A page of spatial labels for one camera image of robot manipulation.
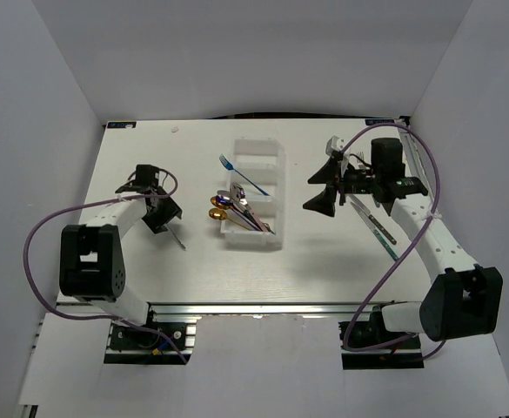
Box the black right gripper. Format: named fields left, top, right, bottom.
left=301, top=157, right=379, bottom=218

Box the knife with dark handle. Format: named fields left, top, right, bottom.
left=348, top=194, right=397, bottom=245

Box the silver fork green handle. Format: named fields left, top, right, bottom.
left=353, top=152, right=368, bottom=169

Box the plain silver fork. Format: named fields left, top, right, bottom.
left=166, top=226, right=187, bottom=251

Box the gold spoon ornate handle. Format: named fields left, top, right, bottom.
left=208, top=208, right=273, bottom=233

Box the purple metallic spoon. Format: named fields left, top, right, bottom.
left=216, top=195, right=264, bottom=231

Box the knife with teal handle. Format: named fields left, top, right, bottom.
left=371, top=226, right=399, bottom=261

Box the silver spoon green handle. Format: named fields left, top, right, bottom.
left=217, top=190, right=273, bottom=233

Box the gold spoon plain handle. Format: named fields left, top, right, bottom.
left=211, top=196, right=227, bottom=210

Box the silver spoon pink handle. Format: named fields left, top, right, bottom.
left=230, top=182, right=272, bottom=233

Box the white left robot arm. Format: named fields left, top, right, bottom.
left=59, top=165, right=182, bottom=347

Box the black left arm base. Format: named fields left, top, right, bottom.
left=104, top=322, right=196, bottom=366

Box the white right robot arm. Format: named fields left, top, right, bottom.
left=303, top=137, right=503, bottom=347

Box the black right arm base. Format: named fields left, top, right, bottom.
left=341, top=308, right=424, bottom=371

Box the white three-compartment plastic tray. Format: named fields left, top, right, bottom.
left=220, top=138, right=286, bottom=251

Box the blue label sticker right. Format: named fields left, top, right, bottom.
left=365, top=118, right=395, bottom=126

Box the blue label sticker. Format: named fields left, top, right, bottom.
left=365, top=118, right=395, bottom=126
left=106, top=121, right=137, bottom=129

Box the blue label sticker left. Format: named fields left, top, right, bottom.
left=106, top=121, right=137, bottom=129

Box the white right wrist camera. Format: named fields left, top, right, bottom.
left=325, top=136, right=345, bottom=160

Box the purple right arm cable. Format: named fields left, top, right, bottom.
left=340, top=123, right=441, bottom=361

